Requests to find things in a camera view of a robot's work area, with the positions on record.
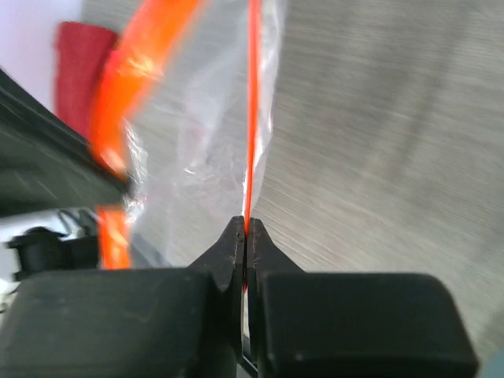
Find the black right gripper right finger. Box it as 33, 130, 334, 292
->
246, 219, 480, 377

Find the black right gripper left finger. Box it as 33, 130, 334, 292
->
1, 217, 245, 377

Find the clear orange-zip plastic bag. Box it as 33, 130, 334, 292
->
91, 1, 287, 269

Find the dark red folded cloth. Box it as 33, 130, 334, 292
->
54, 21, 118, 139

